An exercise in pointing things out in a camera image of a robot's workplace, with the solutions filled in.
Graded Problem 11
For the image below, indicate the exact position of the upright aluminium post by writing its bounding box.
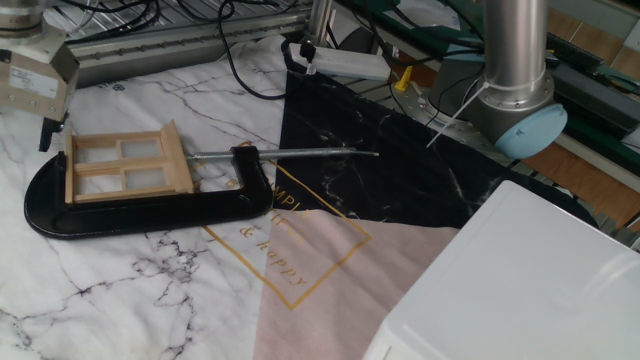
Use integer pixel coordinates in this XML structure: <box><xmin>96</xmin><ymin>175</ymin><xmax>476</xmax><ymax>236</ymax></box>
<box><xmin>306</xmin><ymin>0</ymin><xmax>335</xmax><ymax>47</ymax></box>

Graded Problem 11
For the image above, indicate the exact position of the black cable bundle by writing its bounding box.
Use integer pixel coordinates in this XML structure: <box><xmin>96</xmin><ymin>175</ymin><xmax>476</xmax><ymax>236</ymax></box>
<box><xmin>44</xmin><ymin>0</ymin><xmax>164</xmax><ymax>46</ymax></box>

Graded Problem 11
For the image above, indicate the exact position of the silver Schunk gripper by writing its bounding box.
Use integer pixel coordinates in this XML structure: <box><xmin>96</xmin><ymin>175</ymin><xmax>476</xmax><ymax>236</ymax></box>
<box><xmin>0</xmin><ymin>35</ymin><xmax>82</xmax><ymax>154</ymax></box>

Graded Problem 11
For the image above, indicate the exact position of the white power strip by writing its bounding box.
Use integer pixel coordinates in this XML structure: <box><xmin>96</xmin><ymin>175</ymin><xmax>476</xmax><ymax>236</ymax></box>
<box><xmin>289</xmin><ymin>41</ymin><xmax>393</xmax><ymax>82</ymax></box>

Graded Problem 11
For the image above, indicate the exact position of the white wrist mounting adapter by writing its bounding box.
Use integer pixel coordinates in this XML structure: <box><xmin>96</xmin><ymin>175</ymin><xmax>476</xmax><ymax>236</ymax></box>
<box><xmin>0</xmin><ymin>0</ymin><xmax>49</xmax><ymax>47</ymax></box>

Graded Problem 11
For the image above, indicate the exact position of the marble pink black patterned cloth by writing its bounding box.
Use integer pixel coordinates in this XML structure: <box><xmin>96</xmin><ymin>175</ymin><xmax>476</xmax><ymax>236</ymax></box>
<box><xmin>0</xmin><ymin>34</ymin><xmax>601</xmax><ymax>360</ymax></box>

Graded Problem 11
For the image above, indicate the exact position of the round metal robot base plate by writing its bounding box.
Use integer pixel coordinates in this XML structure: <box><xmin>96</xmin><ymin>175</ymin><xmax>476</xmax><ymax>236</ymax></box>
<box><xmin>389</xmin><ymin>82</ymin><xmax>521</xmax><ymax>167</ymax></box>

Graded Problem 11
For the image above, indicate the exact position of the black power cable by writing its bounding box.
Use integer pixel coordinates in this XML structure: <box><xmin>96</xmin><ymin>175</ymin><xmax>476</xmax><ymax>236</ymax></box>
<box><xmin>217</xmin><ymin>0</ymin><xmax>288</xmax><ymax>102</ymax></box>

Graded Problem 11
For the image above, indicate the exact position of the yellow plastic clip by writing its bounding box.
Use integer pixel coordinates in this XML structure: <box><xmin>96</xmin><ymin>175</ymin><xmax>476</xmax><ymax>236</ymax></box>
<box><xmin>394</xmin><ymin>63</ymin><xmax>415</xmax><ymax>93</ymax></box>

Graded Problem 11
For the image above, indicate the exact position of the miniature wooden sliding window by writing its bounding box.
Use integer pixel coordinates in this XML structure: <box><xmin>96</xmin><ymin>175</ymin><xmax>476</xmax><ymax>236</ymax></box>
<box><xmin>64</xmin><ymin>119</ymin><xmax>196</xmax><ymax>205</ymax></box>

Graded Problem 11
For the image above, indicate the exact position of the white paper sheet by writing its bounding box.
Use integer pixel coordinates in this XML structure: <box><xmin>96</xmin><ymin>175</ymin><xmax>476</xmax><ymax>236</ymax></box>
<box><xmin>394</xmin><ymin>0</ymin><xmax>464</xmax><ymax>31</ymax></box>

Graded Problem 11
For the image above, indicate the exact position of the long aluminium rail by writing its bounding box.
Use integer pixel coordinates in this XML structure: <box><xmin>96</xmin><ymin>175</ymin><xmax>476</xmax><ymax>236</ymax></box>
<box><xmin>64</xmin><ymin>9</ymin><xmax>314</xmax><ymax>89</ymax></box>

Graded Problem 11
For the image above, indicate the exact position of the black C-clamp with steel screw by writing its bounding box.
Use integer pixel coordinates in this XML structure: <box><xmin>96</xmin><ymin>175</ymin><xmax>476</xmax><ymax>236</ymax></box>
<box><xmin>23</xmin><ymin>145</ymin><xmax>380</xmax><ymax>241</ymax></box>

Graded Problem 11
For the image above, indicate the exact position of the white plastic box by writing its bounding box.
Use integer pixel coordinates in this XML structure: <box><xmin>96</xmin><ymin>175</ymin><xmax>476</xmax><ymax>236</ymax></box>
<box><xmin>362</xmin><ymin>179</ymin><xmax>640</xmax><ymax>360</ymax></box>

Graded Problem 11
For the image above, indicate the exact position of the white zip tie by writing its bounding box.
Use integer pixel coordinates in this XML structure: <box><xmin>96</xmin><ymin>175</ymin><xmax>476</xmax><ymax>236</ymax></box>
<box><xmin>425</xmin><ymin>81</ymin><xmax>492</xmax><ymax>150</ymax></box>

